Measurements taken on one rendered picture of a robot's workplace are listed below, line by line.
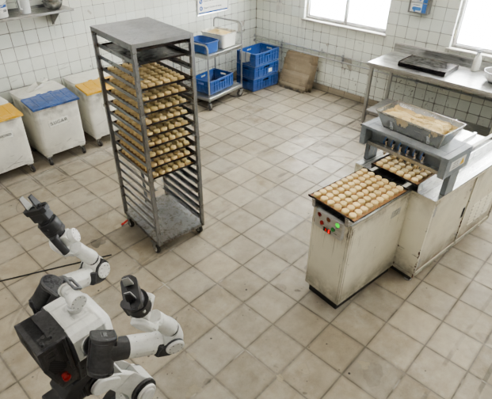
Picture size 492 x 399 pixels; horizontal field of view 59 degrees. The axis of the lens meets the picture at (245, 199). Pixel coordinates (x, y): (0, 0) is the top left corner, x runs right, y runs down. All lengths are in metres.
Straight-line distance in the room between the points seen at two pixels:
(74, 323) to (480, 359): 2.70
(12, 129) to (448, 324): 4.50
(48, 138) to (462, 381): 4.60
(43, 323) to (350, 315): 2.30
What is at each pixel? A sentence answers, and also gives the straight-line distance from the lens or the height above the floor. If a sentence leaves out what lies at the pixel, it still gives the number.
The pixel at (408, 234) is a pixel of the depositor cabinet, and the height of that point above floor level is 0.46.
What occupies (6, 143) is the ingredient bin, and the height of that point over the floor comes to 0.45.
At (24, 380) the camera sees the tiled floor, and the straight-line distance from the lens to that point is 3.42.
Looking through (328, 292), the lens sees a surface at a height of 0.15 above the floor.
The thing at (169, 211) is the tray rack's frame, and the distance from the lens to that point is 4.21.
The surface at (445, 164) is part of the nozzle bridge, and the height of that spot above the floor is 1.14.
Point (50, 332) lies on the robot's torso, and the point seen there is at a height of 1.23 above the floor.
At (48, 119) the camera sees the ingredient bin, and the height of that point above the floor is 0.56.
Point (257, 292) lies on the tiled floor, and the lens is 3.59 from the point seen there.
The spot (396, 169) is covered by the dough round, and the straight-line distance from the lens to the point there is 3.51.
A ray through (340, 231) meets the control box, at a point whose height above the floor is 0.78.
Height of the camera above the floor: 2.61
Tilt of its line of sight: 35 degrees down
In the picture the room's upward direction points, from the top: 1 degrees clockwise
